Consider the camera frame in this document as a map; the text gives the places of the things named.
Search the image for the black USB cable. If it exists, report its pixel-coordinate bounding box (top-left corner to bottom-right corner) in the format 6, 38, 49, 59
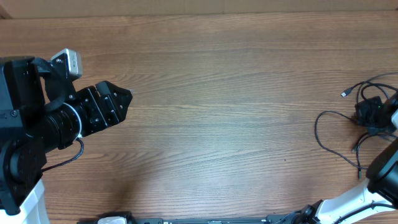
340, 72, 398, 153

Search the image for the thin black cable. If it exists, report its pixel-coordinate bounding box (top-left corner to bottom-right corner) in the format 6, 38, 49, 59
313, 110, 369, 180

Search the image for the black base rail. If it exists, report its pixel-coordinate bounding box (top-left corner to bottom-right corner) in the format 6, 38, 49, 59
77, 211, 308, 224

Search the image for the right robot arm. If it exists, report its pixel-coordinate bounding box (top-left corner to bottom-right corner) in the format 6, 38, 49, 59
291, 93, 397, 223

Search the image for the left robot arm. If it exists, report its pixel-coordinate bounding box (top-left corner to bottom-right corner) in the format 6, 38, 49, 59
1, 49, 132, 223

